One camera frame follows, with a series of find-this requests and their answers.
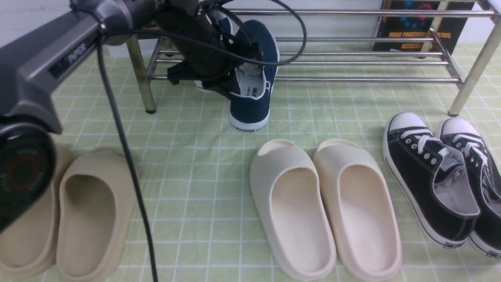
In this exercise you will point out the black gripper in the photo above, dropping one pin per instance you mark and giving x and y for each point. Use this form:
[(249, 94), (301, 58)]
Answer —
[(210, 55)]

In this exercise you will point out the cream slide slipper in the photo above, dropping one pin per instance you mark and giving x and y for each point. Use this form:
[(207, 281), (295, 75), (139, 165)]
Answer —
[(286, 192), (360, 210)]

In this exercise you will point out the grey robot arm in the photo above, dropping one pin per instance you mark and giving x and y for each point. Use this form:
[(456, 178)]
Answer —
[(37, 63)]

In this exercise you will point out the navy canvas shoe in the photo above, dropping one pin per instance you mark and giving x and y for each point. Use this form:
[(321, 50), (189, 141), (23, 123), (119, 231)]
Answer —
[(250, 106), (200, 86)]

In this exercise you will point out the metal shoe rack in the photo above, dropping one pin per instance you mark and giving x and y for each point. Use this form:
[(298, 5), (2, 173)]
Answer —
[(432, 53)]

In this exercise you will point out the cream right slide slipper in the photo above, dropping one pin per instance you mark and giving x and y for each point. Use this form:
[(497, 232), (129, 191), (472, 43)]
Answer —
[(360, 210)]

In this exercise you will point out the black image processing book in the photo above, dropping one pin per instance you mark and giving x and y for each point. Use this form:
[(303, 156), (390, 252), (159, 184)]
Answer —
[(449, 29)]

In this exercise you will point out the tan left slide slipper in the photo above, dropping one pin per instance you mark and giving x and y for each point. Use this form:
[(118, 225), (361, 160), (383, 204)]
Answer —
[(29, 245)]

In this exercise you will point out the black right canvas sneaker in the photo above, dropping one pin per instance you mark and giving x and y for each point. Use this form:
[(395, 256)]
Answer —
[(484, 179)]

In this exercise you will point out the cream left slide slipper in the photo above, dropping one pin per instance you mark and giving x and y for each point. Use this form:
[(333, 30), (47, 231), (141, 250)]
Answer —
[(286, 192)]

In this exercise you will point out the black left canvas sneaker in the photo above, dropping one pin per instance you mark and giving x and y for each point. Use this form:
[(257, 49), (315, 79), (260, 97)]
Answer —
[(434, 177)]

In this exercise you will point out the tan right slide slipper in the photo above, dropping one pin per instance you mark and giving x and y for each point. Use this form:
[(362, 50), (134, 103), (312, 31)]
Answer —
[(97, 199)]

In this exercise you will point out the tan slide slipper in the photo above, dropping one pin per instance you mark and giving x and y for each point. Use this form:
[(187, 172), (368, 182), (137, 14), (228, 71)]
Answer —
[(29, 245), (97, 199)]

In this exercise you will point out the black canvas sneaker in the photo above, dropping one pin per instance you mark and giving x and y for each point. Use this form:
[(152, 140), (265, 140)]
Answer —
[(484, 179), (434, 177)]

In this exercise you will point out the green checked floor cloth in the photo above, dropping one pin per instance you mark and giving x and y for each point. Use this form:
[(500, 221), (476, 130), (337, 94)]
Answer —
[(199, 222)]

